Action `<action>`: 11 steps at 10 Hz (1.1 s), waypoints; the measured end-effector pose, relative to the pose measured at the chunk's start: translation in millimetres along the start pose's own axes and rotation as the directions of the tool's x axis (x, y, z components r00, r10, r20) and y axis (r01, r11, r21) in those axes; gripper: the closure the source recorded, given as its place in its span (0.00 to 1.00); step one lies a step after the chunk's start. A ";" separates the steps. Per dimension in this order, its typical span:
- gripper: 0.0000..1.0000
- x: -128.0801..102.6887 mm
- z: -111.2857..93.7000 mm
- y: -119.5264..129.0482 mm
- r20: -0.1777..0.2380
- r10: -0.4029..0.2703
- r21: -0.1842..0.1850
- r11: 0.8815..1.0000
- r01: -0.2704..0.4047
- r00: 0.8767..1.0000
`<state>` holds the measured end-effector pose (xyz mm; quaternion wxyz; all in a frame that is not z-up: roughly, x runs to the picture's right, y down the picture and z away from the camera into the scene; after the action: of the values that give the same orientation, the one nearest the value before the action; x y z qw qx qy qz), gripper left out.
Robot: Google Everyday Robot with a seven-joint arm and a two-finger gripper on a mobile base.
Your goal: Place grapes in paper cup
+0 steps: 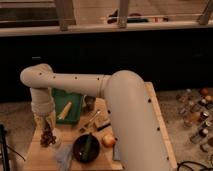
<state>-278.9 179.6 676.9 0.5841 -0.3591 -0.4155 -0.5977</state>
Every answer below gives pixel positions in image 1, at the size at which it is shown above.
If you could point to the green cucumber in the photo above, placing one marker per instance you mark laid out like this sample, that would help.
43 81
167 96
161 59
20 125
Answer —
87 147

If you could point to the dark grape bunch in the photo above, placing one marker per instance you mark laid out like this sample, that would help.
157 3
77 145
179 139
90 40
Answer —
47 137

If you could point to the grey metal cup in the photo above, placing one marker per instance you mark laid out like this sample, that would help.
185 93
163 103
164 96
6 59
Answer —
90 102

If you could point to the white paper cup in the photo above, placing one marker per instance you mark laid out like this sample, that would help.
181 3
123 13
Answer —
56 137

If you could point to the apple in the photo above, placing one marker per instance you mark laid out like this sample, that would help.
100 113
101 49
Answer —
108 140

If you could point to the black marker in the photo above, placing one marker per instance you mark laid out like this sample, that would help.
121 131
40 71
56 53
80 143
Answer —
103 127

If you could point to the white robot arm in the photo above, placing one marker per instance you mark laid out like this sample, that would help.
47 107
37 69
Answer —
134 122

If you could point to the green tray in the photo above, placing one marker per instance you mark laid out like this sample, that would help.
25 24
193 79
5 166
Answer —
61 98

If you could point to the grey cloth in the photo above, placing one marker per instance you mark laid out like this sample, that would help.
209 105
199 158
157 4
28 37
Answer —
63 156

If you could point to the wooden board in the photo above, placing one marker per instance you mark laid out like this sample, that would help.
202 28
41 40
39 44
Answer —
42 159

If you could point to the wooden railing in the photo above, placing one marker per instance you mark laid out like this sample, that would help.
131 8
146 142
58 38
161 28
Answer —
50 17

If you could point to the black tripod leg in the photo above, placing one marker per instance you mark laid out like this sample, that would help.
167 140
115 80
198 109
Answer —
4 147

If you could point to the spice jar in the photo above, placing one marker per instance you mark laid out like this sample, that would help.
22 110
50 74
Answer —
203 116
197 137

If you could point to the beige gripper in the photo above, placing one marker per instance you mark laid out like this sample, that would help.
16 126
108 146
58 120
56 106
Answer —
45 120

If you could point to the dark bowl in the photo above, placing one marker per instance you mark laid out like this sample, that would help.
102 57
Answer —
79 145

